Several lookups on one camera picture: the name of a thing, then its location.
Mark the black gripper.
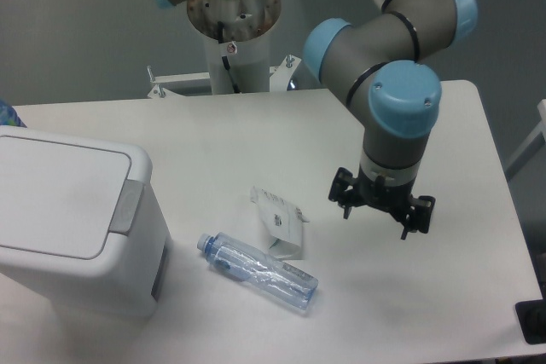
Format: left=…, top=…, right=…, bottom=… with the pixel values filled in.
left=328, top=167, right=436, bottom=240

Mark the white push-top trash can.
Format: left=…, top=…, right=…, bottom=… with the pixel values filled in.
left=1, top=125, right=171, bottom=316

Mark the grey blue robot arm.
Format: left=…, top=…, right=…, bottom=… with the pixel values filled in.
left=155, top=0, right=478, bottom=233

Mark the white paper carton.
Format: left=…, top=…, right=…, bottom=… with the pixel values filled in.
left=250, top=187, right=310, bottom=260

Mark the clear plastic water bottle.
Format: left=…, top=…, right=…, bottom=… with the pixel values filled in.
left=197, top=233, right=319, bottom=311

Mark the black device at table edge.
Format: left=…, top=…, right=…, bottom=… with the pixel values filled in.
left=515, top=299, right=545, bottom=345

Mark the blue green patterned object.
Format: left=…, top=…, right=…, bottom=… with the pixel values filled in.
left=0, top=100, right=26, bottom=128

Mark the white pedestal base frame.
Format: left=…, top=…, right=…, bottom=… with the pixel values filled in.
left=147, top=54, right=322, bottom=99

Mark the white frame at right edge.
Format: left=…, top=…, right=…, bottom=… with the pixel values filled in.
left=504, top=99, right=545, bottom=181

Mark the black pedestal cable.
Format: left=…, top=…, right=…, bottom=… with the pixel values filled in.
left=216, top=20, right=241, bottom=94

